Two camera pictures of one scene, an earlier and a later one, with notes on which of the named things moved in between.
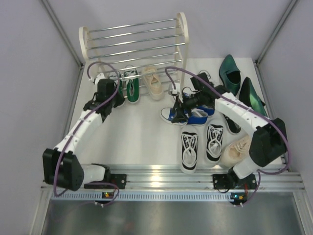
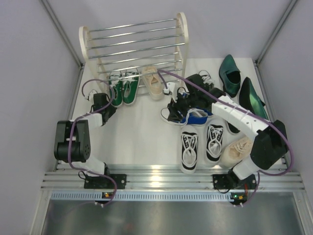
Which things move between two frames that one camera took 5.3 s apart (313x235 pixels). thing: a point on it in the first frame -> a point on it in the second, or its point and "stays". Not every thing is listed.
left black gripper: (120, 100) -> (112, 111)
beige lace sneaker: (235, 151) stays
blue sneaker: (196, 116) stays
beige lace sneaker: (153, 83) stays
